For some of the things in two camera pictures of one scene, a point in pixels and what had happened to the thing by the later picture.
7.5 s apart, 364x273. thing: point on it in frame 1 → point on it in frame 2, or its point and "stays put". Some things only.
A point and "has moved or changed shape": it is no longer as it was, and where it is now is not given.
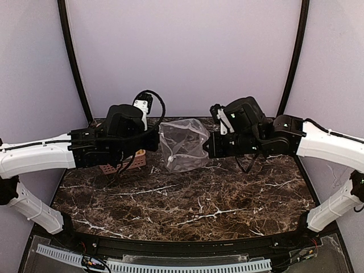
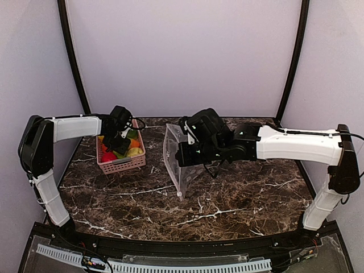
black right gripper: (212, 147) → (182, 154)
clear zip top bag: (184, 145) has moved or changed shape
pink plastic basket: (138, 160) stays put
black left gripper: (153, 141) → (120, 145)
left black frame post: (73, 61) stays put
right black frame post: (292, 73) stays put
